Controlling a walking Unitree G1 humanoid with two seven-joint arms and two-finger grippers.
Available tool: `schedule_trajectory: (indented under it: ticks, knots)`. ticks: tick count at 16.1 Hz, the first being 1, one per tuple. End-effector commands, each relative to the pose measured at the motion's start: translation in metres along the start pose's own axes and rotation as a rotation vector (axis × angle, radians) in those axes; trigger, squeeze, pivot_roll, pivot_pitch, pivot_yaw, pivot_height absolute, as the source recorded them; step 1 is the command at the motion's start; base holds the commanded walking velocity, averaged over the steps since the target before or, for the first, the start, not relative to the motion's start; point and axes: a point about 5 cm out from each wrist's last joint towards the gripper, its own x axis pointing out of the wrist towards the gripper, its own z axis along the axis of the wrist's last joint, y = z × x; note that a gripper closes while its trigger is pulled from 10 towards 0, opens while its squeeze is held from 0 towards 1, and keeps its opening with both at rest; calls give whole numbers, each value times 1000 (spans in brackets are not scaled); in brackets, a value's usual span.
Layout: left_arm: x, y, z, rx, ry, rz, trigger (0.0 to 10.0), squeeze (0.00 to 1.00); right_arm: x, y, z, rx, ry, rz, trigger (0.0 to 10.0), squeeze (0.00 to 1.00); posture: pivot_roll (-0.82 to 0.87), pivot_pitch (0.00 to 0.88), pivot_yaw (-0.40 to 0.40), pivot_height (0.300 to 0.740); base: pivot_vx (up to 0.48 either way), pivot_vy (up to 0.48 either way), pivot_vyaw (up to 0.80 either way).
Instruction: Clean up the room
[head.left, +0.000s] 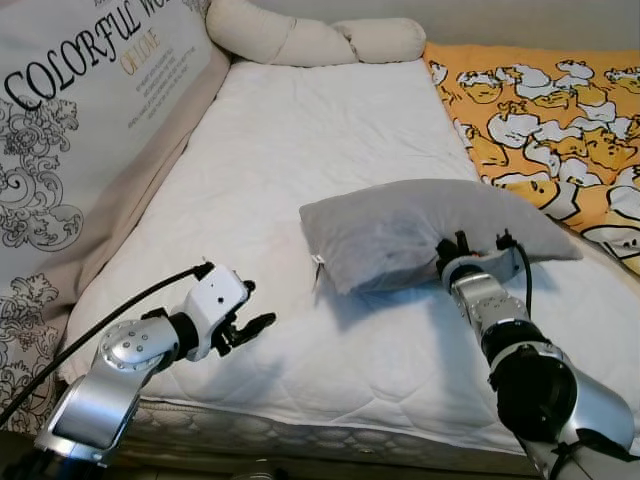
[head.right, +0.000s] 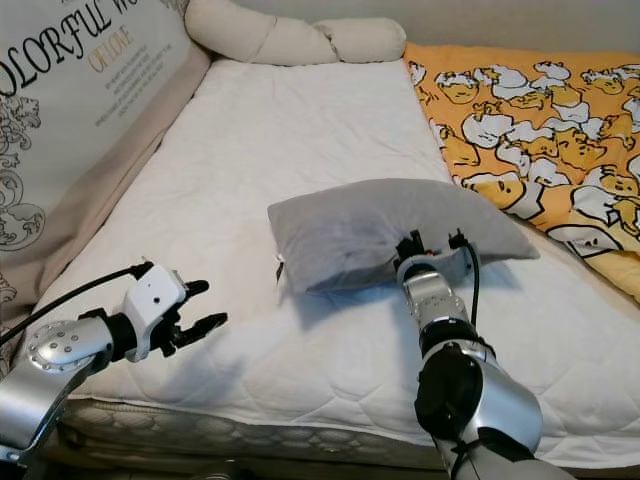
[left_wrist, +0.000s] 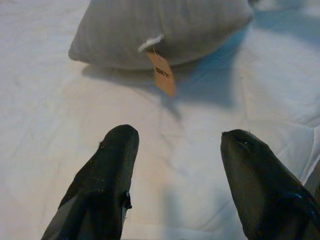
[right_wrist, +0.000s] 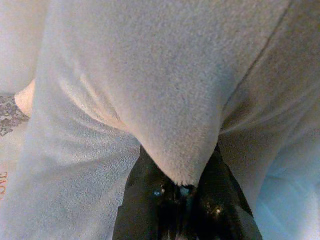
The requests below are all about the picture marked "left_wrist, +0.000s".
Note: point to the grey striped pillow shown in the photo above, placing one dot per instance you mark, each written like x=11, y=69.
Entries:
x=150, y=20

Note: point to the white quilted mattress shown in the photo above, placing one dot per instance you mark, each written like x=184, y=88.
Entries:
x=50, y=100

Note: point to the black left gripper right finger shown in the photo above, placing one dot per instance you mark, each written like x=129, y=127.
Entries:
x=257, y=180

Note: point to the white fabric label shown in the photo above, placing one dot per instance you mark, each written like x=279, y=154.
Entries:
x=150, y=43

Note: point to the brown paper tag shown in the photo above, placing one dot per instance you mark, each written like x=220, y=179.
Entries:
x=163, y=75

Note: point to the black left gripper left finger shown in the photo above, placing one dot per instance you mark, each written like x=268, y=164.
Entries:
x=105, y=170

